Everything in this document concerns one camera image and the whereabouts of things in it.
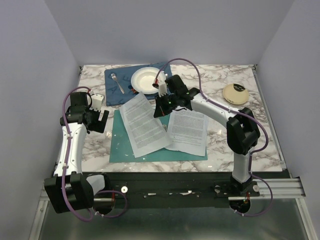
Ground teal paper folder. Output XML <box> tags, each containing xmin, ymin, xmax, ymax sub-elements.
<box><xmin>109</xmin><ymin>110</ymin><xmax>208</xmax><ymax>163</ymax></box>

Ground aluminium rail frame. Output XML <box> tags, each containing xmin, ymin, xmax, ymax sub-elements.
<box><xmin>29</xmin><ymin>167</ymin><xmax>312</xmax><ymax>240</ymax></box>

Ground white round bowl plate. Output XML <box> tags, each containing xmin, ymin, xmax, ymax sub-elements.
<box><xmin>130</xmin><ymin>67</ymin><xmax>159</xmax><ymax>95</ymax></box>

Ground single printed paper sheet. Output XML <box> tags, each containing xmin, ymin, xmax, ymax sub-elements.
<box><xmin>119</xmin><ymin>93</ymin><xmax>172</xmax><ymax>158</ymax></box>

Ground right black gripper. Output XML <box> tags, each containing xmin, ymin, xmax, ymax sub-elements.
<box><xmin>153</xmin><ymin>92</ymin><xmax>178</xmax><ymax>119</ymax></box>

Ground silver fork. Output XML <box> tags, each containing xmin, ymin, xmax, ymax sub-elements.
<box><xmin>110</xmin><ymin>73</ymin><xmax>125</xmax><ymax>94</ymax></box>

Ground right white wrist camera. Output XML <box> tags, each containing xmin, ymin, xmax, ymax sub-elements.
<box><xmin>152</xmin><ymin>78</ymin><xmax>168</xmax><ymax>97</ymax></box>

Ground printed paper sheets stack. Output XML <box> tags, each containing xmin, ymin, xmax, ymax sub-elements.
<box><xmin>166</xmin><ymin>108</ymin><xmax>209</xmax><ymax>157</ymax></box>

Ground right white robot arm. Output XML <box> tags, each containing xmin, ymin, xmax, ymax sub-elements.
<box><xmin>152</xmin><ymin>74</ymin><xmax>261</xmax><ymax>196</ymax></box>

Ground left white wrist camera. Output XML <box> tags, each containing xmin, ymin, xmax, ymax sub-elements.
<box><xmin>90</xmin><ymin>93</ymin><xmax>105</xmax><ymax>112</ymax></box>

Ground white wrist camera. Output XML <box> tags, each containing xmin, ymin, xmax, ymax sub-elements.
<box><xmin>90</xmin><ymin>93</ymin><xmax>105</xmax><ymax>112</ymax></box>
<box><xmin>152</xmin><ymin>78</ymin><xmax>168</xmax><ymax>97</ymax></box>

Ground beige small dish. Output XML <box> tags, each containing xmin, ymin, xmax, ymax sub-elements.
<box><xmin>222</xmin><ymin>83</ymin><xmax>249</xmax><ymax>105</ymax></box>

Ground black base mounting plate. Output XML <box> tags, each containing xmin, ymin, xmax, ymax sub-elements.
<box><xmin>101</xmin><ymin>172</ymin><xmax>260</xmax><ymax>209</ymax></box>

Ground small red dark object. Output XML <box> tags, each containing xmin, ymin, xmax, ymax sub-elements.
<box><xmin>128</xmin><ymin>85</ymin><xmax>139</xmax><ymax>95</ymax></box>

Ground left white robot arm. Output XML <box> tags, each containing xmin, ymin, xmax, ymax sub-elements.
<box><xmin>44</xmin><ymin>91</ymin><xmax>111</xmax><ymax>214</ymax></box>

